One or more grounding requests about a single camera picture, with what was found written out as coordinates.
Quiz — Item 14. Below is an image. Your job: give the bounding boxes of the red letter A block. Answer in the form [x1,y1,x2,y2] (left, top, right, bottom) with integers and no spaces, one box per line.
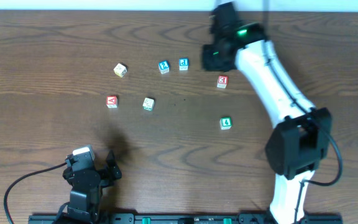
[106,96,118,108]

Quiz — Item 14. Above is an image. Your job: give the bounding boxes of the green picture wooden block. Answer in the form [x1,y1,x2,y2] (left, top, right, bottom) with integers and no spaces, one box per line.
[142,98,155,111]

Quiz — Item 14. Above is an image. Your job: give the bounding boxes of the blue number 2 block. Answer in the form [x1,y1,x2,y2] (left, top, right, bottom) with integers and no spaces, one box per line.
[158,60,170,75]

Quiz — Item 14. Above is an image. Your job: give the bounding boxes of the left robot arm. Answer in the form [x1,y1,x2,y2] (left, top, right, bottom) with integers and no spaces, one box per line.
[63,151,122,223]

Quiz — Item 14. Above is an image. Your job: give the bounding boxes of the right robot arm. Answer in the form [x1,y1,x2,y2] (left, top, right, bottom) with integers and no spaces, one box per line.
[201,2,342,223]

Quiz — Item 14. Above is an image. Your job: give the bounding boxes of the red number 3 block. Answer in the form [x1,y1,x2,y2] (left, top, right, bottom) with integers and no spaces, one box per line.
[216,75,228,88]

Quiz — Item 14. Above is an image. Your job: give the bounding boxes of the blue letter P block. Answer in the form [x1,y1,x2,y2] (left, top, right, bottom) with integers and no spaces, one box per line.
[179,58,189,71]

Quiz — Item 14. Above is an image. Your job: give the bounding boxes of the yellow cream wooden block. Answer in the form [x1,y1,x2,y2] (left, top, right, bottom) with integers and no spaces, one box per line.
[113,63,127,77]

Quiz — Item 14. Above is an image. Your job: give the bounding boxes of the green number 4 block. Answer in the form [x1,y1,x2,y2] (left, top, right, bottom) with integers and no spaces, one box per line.
[219,117,232,130]

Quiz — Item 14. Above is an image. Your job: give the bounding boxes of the black mounting rail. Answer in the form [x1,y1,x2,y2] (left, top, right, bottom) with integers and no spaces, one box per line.
[28,213,343,224]

